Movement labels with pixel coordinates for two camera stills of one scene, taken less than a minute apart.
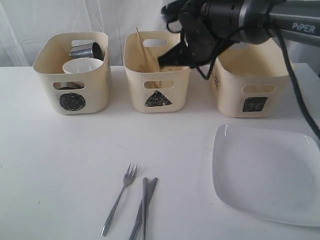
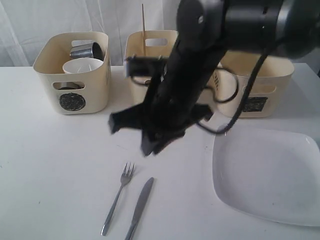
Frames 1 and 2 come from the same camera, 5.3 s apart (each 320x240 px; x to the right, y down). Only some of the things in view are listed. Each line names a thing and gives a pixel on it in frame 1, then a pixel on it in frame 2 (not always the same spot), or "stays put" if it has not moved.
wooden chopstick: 149,62 -> 144,30
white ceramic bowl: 82,66 stays put
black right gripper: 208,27 -> 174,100
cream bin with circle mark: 68,93 stays put
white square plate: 272,174 stays put
